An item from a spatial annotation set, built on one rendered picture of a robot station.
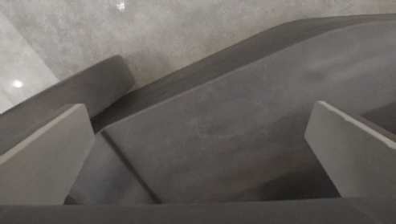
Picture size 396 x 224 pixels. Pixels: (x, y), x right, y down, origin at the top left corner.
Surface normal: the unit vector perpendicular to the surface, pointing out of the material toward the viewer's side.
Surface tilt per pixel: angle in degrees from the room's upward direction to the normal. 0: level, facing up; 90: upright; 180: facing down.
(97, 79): 61
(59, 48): 0
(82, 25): 0
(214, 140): 0
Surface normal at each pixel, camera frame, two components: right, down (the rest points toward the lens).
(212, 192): -0.02, 0.44
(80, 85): 0.65, -0.02
